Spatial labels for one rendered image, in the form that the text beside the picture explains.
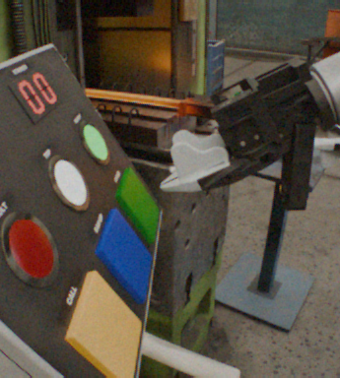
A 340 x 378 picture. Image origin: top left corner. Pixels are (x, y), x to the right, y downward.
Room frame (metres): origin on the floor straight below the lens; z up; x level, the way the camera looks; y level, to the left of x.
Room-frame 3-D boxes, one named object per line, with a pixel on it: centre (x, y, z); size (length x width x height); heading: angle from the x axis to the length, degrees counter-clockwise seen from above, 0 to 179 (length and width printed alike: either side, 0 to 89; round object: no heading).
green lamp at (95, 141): (0.40, 0.09, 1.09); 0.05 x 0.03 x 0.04; 151
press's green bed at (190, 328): (0.99, 0.15, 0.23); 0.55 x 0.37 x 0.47; 61
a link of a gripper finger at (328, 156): (0.64, -0.31, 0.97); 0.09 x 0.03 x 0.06; 97
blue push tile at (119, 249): (0.30, 0.05, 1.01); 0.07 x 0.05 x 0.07; 176
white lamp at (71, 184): (0.30, 0.09, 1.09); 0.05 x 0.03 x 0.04; 151
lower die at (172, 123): (0.94, 0.16, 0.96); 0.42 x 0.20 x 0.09; 61
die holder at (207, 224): (0.99, 0.15, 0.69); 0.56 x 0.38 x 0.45; 61
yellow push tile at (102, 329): (0.20, 0.05, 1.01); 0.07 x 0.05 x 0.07; 176
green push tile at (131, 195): (0.40, 0.04, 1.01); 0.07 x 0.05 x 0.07; 176
